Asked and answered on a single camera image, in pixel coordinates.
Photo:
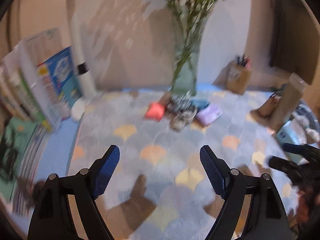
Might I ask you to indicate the purple packet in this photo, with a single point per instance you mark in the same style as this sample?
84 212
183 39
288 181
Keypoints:
208 115

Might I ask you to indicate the plaid hair bow clip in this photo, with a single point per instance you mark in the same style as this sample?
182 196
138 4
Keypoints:
179 103

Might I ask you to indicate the light blue cloth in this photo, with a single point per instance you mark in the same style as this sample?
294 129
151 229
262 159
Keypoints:
200 103

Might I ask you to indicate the woven pen holder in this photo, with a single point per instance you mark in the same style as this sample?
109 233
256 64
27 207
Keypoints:
239 74

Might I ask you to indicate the wall television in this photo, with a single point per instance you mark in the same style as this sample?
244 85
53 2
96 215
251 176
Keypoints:
295 42

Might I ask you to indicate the beige thermos bottle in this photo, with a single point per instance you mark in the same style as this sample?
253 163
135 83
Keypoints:
288 102

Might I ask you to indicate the blue tissue pack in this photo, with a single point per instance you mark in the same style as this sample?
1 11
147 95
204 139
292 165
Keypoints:
291 133

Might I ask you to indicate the glass flower vase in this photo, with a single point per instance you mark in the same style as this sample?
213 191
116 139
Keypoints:
189 21

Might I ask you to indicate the white lamp post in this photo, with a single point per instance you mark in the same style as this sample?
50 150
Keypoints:
85 78

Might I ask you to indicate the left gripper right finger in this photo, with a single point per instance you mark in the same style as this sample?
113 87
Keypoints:
266 217

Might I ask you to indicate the pink soft block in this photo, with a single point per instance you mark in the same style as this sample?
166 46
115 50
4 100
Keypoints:
155 111

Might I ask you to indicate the blue children's book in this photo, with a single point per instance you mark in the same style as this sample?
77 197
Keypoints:
59 79

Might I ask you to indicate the tan round handbag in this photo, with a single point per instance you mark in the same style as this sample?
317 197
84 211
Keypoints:
262 114

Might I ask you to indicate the white bunny plush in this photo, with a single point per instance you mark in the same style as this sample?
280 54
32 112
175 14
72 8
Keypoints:
312 135

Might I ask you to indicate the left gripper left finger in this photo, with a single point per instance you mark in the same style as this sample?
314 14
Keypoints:
52 217

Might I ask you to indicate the patterned table mat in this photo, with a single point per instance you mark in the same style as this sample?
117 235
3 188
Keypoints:
159 189

